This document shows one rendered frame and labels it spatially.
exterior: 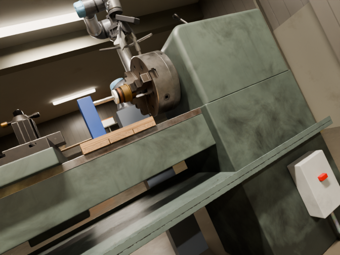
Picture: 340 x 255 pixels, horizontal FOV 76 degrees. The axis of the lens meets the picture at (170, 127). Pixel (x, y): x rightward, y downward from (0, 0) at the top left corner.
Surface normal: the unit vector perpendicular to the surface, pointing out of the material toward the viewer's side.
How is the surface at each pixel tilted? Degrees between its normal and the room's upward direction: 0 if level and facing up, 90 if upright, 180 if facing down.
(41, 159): 90
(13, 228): 90
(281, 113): 90
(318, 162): 90
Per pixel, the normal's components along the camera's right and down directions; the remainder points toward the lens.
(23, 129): 0.34, -0.20
